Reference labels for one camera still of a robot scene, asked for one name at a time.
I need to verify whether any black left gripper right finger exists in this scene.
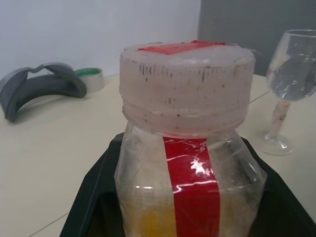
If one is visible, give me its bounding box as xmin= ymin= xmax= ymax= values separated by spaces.
xmin=242 ymin=136 xmax=316 ymax=237

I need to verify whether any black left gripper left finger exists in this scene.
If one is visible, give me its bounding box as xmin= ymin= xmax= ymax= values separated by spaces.
xmin=59 ymin=132 xmax=124 ymax=237

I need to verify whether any clear bottle with red tape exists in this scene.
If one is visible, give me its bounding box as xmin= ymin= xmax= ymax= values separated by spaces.
xmin=114 ymin=98 xmax=269 ymax=237

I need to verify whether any clear wine glass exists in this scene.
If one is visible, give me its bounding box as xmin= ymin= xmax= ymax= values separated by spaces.
xmin=261 ymin=29 xmax=316 ymax=156

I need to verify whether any grey curved plastic object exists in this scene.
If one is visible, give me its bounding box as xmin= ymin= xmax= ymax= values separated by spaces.
xmin=0 ymin=62 xmax=87 ymax=122

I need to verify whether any tape roll with green core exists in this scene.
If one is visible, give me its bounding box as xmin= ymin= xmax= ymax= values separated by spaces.
xmin=74 ymin=68 xmax=104 ymax=92

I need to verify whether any dark grey partition panel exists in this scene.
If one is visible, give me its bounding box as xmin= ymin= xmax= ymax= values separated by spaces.
xmin=197 ymin=0 xmax=316 ymax=78

